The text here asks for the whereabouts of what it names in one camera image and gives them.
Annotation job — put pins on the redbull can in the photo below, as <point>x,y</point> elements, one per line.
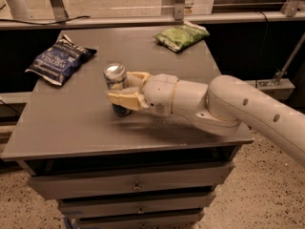
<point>116,79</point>

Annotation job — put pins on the grey drawer cabinet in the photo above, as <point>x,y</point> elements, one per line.
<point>73,129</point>

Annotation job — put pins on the grey drawer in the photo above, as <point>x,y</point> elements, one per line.
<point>120,182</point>
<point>143,221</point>
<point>136,205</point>

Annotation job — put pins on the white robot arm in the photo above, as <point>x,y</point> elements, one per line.
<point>217,108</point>

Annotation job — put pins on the top grey drawer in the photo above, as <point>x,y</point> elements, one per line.
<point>120,182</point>

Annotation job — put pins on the middle grey drawer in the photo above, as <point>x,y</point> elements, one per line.
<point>136,205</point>

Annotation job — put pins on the green jalapeno chip bag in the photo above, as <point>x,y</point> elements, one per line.
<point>180,37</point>

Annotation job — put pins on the metal railing bar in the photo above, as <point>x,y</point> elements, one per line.
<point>84,22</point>

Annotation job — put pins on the white pipe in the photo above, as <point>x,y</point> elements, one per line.
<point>18,9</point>

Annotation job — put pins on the bottom grey drawer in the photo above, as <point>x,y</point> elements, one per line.
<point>143,221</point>

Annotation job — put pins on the blue vinegar chip bag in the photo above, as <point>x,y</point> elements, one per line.
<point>59,62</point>

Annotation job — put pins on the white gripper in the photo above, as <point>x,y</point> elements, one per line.
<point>159,93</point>

